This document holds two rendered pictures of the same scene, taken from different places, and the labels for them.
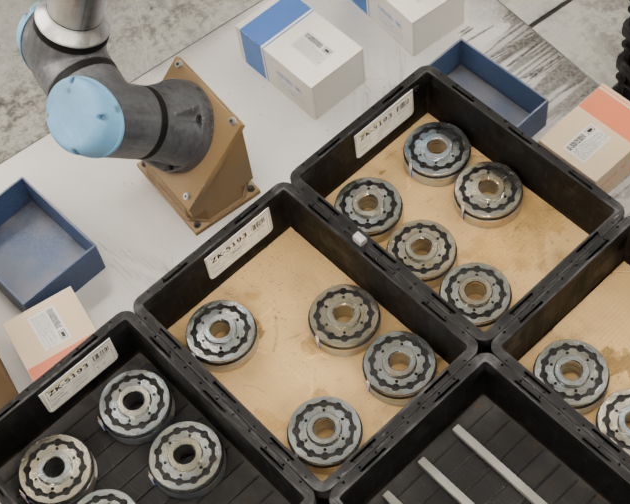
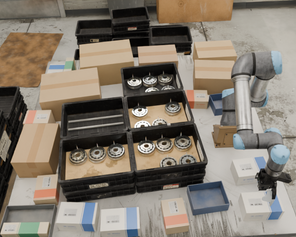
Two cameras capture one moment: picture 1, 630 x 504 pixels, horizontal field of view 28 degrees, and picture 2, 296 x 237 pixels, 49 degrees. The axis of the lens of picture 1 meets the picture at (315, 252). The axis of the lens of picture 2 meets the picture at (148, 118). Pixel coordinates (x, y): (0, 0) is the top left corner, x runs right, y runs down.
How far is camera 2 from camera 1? 1.90 m
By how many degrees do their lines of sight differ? 63
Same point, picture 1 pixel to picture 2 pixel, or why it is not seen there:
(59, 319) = (201, 97)
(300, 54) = (245, 163)
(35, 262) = not seen: hidden behind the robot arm
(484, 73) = (218, 209)
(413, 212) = (176, 152)
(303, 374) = (155, 117)
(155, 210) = not seen: hidden behind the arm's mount
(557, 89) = (202, 226)
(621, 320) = (120, 170)
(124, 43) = not seen: outside the picture
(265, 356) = (164, 114)
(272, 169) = (220, 153)
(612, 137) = (170, 213)
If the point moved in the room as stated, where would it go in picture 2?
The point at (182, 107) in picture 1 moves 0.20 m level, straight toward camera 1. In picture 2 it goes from (229, 116) to (197, 109)
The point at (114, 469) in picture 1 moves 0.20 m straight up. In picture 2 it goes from (160, 87) to (160, 64)
